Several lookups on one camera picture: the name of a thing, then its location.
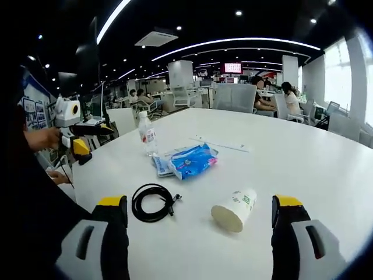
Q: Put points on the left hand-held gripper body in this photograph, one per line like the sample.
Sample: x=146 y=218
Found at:
x=67 y=113

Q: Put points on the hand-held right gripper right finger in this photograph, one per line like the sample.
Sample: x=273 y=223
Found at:
x=287 y=227

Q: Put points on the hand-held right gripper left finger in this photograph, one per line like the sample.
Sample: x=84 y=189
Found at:
x=113 y=233

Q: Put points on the white paper cup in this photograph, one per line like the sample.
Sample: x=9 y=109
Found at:
x=233 y=213

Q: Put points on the clear plastic water bottle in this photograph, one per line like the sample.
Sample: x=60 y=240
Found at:
x=148 y=135

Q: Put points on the white wipes packet blue oval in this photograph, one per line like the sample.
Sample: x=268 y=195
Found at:
x=160 y=166

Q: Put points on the blue tissue packet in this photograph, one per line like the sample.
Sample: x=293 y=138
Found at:
x=192 y=161

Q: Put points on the person's left hand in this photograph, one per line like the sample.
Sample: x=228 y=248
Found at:
x=43 y=138

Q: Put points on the white table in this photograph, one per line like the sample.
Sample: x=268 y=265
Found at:
x=277 y=175

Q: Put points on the white office chair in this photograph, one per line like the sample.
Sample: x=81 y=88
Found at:
x=182 y=97

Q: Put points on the straight ceiling light strip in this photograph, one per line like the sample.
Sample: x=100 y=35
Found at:
x=112 y=19

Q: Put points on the white inset power strip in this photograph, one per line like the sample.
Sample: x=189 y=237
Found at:
x=221 y=144

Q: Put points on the ceiling air vent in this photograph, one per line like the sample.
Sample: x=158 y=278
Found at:
x=156 y=37

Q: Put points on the grey mesh office chair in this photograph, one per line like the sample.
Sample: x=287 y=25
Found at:
x=233 y=97

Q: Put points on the window with white blinds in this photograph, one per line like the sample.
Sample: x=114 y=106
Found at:
x=336 y=73

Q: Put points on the curved ceiling light strip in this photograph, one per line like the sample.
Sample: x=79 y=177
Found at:
x=233 y=39

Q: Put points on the wall poster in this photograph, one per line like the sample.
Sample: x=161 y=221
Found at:
x=33 y=113

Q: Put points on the red wall screen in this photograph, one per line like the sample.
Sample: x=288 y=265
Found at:
x=233 y=67

